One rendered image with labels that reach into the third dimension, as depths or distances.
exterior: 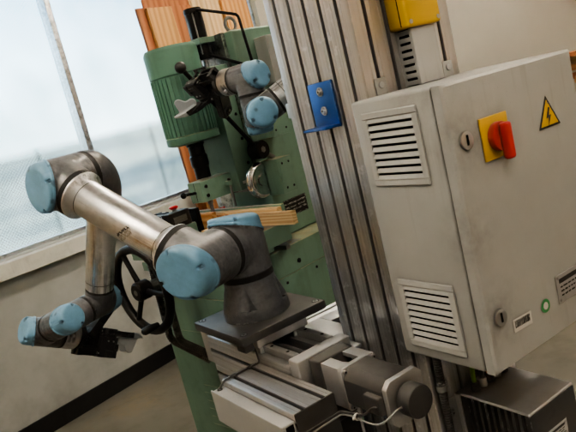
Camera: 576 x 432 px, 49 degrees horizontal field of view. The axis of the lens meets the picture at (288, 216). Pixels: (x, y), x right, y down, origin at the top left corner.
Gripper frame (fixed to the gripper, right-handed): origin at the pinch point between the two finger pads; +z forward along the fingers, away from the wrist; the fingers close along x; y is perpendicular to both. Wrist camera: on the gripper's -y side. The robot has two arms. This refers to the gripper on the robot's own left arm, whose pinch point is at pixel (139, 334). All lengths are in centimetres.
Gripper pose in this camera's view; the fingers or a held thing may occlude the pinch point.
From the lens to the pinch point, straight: 199.4
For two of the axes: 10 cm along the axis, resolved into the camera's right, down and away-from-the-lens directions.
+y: -1.2, 9.7, -1.9
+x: 7.1, -0.5, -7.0
